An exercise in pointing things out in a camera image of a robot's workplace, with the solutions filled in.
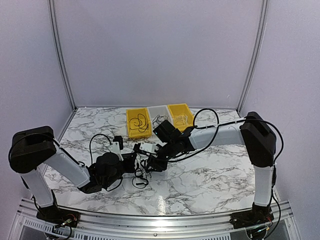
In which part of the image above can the white thin cable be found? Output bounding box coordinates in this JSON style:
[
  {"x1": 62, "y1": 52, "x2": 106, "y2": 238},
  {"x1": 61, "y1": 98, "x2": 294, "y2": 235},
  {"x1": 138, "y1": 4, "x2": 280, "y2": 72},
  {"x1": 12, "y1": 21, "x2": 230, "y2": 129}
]
[{"x1": 173, "y1": 113, "x2": 191, "y2": 126}]

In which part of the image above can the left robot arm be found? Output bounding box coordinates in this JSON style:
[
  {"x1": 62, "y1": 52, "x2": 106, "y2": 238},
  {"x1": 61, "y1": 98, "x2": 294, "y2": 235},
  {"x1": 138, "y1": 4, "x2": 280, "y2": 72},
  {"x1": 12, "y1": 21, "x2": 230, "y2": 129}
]
[{"x1": 8, "y1": 126, "x2": 137, "y2": 223}]

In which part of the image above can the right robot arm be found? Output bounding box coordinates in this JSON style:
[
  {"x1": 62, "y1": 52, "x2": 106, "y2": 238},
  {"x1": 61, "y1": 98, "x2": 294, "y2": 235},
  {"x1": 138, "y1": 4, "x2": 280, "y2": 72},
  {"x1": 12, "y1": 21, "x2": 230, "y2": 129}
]
[{"x1": 145, "y1": 111, "x2": 283, "y2": 226}]

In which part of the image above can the left yellow bin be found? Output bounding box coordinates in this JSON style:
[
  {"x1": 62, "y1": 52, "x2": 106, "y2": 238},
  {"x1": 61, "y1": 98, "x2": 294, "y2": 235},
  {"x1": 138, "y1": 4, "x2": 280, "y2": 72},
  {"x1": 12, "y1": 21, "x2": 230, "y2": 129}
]
[{"x1": 126, "y1": 107, "x2": 152, "y2": 139}]

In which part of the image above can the yellow bin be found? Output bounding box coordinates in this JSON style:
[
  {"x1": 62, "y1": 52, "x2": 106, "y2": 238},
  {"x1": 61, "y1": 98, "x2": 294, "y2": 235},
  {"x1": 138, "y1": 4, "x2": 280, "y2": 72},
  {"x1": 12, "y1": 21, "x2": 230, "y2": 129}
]
[
  {"x1": 167, "y1": 103, "x2": 194, "y2": 132},
  {"x1": 126, "y1": 107, "x2": 152, "y2": 139}
]

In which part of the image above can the white translucent bin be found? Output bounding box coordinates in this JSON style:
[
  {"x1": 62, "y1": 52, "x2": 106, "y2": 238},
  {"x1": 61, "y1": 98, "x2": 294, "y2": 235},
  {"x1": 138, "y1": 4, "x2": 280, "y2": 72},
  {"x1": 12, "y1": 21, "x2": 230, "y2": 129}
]
[{"x1": 147, "y1": 105, "x2": 173, "y2": 129}]

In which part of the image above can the right yellow bin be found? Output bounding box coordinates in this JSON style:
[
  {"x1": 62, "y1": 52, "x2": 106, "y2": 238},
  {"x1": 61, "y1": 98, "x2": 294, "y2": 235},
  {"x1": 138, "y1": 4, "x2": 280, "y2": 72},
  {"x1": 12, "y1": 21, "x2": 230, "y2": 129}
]
[{"x1": 167, "y1": 103, "x2": 194, "y2": 132}]

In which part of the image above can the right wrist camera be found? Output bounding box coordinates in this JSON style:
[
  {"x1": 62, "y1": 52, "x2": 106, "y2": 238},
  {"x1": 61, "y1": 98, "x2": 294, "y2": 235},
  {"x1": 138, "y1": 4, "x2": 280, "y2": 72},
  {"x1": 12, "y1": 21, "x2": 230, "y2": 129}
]
[{"x1": 133, "y1": 142, "x2": 161, "y2": 154}]

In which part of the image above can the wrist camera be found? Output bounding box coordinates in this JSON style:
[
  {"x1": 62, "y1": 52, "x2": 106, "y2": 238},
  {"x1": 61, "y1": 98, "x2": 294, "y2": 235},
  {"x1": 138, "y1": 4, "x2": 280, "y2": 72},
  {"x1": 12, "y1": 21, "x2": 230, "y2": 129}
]
[
  {"x1": 111, "y1": 135, "x2": 124, "y2": 162},
  {"x1": 133, "y1": 142, "x2": 161, "y2": 154}
]

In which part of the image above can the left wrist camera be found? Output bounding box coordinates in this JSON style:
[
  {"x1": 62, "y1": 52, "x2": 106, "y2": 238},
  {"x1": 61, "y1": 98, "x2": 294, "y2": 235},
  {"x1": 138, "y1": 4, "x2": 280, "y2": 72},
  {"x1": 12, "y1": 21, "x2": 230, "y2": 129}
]
[{"x1": 111, "y1": 135, "x2": 124, "y2": 162}]

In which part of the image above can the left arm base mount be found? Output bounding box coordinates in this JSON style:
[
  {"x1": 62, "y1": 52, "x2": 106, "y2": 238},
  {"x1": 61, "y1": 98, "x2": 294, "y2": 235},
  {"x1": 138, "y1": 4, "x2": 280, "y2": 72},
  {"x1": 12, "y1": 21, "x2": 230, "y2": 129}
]
[{"x1": 36, "y1": 209, "x2": 81, "y2": 228}]

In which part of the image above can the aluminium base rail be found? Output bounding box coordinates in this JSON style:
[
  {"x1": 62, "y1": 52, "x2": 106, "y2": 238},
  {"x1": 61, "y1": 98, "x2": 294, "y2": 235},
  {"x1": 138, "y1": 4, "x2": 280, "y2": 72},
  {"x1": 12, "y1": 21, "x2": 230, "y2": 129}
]
[{"x1": 8, "y1": 198, "x2": 301, "y2": 240}]

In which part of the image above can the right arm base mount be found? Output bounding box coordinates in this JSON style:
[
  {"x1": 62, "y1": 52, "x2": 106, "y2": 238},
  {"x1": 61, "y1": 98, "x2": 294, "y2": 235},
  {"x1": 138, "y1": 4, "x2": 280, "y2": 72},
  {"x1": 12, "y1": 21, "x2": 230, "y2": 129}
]
[{"x1": 229, "y1": 209, "x2": 274, "y2": 229}]

